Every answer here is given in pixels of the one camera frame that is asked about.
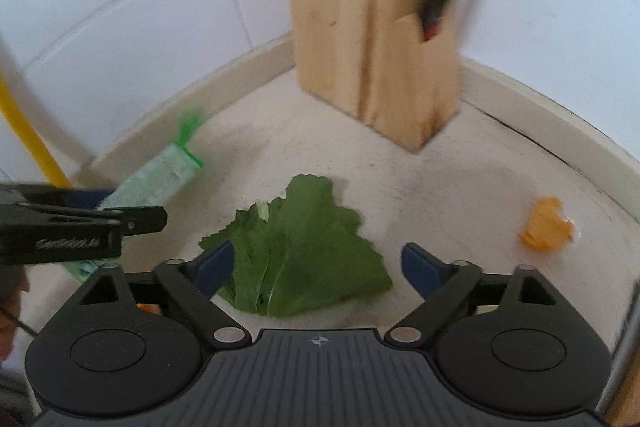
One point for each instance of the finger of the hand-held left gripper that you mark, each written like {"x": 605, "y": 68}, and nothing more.
{"x": 95, "y": 198}
{"x": 145, "y": 219}

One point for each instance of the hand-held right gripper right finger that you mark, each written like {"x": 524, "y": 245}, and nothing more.
{"x": 422, "y": 271}

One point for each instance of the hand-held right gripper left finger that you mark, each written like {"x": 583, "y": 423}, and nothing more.
{"x": 217, "y": 267}

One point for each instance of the green white plastic wrapper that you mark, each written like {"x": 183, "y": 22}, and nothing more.
{"x": 160, "y": 172}

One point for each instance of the dark green leaf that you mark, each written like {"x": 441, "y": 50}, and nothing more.
{"x": 300, "y": 257}

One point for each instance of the orange peel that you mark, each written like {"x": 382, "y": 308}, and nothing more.
{"x": 545, "y": 227}

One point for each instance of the yellow pipe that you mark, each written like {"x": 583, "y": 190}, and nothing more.
{"x": 35, "y": 147}

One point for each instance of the wooden knife block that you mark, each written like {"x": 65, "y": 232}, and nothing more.
{"x": 360, "y": 32}

